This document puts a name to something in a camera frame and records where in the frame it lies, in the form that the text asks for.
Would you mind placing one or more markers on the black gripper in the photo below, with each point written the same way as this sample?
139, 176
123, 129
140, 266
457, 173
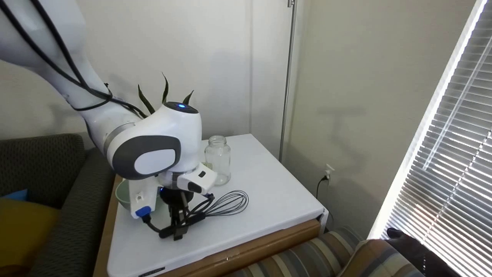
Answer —
177, 196

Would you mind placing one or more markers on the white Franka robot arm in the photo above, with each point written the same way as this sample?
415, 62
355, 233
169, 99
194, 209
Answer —
154, 139

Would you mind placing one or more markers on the green ceramic bowl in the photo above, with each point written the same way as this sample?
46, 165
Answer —
123, 195

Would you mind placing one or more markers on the clear glass jar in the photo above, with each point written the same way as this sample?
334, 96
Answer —
218, 159

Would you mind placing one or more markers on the dark grey sofa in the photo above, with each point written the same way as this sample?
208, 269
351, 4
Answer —
77, 206

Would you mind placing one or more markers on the striped fabric sofa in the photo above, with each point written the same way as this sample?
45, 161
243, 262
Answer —
292, 259

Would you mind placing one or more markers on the green snake plant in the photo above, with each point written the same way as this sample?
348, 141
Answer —
165, 90

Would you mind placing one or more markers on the yellow cushion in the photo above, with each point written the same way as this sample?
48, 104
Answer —
23, 232

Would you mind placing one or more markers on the blue cushion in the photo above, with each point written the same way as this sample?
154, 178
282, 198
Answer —
16, 195

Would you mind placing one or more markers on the striped sofa cushion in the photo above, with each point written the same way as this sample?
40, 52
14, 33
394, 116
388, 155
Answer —
374, 259

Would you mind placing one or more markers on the white window blinds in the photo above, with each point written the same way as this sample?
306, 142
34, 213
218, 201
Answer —
455, 170

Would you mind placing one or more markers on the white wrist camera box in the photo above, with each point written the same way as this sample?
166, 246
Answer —
197, 179

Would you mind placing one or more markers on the white wall outlet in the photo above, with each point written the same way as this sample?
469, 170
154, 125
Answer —
328, 172

